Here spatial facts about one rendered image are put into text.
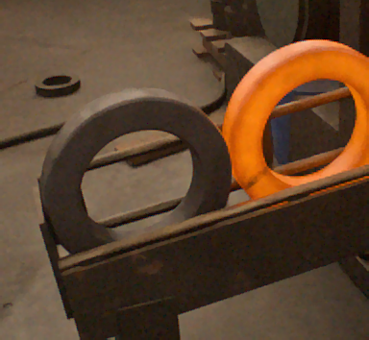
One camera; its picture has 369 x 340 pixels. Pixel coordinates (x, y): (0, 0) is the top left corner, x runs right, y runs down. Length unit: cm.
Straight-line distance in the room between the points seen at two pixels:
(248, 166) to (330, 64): 13
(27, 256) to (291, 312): 68
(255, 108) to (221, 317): 92
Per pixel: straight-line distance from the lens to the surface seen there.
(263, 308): 155
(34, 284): 171
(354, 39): 146
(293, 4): 198
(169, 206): 72
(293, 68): 66
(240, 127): 66
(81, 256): 66
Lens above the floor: 97
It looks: 23 degrees down
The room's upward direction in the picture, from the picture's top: 4 degrees counter-clockwise
